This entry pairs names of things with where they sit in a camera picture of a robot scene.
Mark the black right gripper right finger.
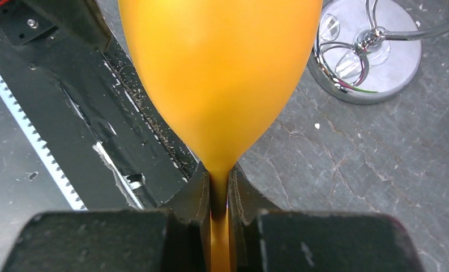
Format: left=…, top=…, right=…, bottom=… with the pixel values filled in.
left=228, top=165, right=424, bottom=271

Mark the chrome wine glass rack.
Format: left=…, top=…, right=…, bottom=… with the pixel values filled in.
left=307, top=1, right=449, bottom=105

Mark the orange plastic wine glass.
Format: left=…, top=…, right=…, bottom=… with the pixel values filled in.
left=118, top=1, right=322, bottom=271

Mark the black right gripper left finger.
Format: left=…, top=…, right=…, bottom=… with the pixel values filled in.
left=2, top=164, right=209, bottom=271

